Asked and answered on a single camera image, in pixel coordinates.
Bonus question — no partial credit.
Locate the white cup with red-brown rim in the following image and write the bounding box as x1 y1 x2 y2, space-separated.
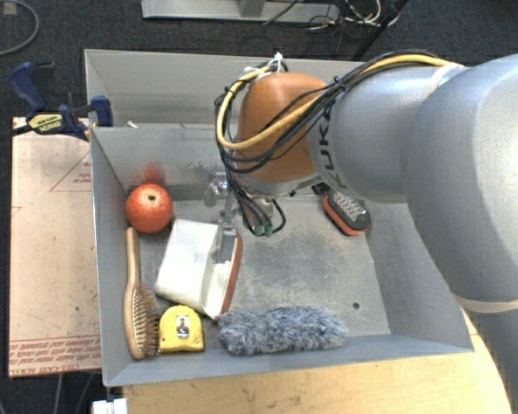
154 218 244 322

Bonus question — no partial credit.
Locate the grey metal bin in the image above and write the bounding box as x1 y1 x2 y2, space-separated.
84 48 475 388

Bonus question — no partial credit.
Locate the yellow tape measure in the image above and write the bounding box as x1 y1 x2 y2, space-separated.
158 304 205 354

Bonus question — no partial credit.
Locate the wooden hairbrush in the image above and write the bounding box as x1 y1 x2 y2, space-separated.
123 226 161 361

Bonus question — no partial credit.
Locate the brown cardboard board red print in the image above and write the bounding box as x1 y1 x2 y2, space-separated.
8 116 104 380

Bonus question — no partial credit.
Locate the blue-grey fluffy duster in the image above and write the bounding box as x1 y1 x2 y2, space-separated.
217 304 351 357

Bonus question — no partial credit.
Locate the orange fruit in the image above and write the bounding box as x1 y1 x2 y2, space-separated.
124 183 174 235

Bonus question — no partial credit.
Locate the orange and black brush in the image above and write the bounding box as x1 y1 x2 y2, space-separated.
321 191 372 237

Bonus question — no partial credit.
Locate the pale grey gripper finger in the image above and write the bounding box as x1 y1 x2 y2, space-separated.
204 173 229 208
216 229 239 264

